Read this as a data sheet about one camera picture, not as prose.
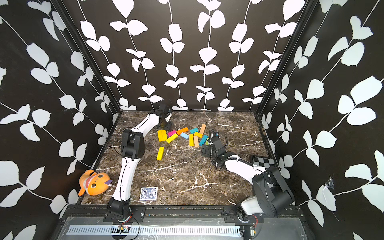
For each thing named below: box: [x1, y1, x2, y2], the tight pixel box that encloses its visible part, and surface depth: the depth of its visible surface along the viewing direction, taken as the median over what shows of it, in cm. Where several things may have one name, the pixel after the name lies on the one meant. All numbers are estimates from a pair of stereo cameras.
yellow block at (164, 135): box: [161, 129, 168, 141], surface depth 106 cm
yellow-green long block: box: [166, 133, 178, 144], surface depth 106 cm
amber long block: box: [189, 134, 194, 147], surface depth 103 cm
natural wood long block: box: [199, 124, 207, 134], surface depth 110 cm
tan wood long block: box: [194, 136, 199, 148], surface depth 103 cm
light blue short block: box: [180, 132, 189, 140], surface depth 107 cm
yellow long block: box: [156, 146, 165, 161], surface depth 97 cm
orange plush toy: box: [78, 169, 113, 196], surface depth 78 cm
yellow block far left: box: [157, 129, 166, 142], surface depth 106 cm
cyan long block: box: [199, 134, 209, 147], surface depth 104 cm
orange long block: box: [176, 127, 189, 136], surface depth 109 cm
